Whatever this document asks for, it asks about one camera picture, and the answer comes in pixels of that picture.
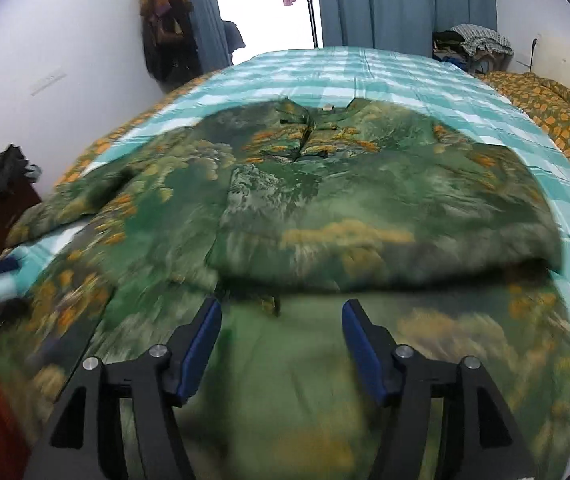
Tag brown hanging clothes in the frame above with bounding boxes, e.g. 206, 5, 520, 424
138, 0, 202, 94

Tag black clothes rack pole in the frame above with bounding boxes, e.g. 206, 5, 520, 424
304, 0, 319, 49

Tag orange floral quilt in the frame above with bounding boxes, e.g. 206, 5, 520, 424
55, 71, 570, 192

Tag narrow blue curtain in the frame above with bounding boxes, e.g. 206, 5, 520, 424
159, 0, 234, 69

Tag pile of mixed clothes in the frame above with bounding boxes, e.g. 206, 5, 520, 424
432, 24, 515, 74

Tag teal plaid bedsheet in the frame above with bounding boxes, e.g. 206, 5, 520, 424
0, 46, 570, 441

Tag dark clothes on chair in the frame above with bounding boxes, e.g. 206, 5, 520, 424
0, 143, 44, 257

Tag wide blue curtain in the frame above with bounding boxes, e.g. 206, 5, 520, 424
315, 0, 496, 59

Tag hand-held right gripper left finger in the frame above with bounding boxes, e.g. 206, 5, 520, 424
22, 297, 224, 480

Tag green floral silk scarf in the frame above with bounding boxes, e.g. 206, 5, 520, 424
0, 96, 570, 480

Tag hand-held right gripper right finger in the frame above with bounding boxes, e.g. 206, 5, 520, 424
342, 298, 550, 480

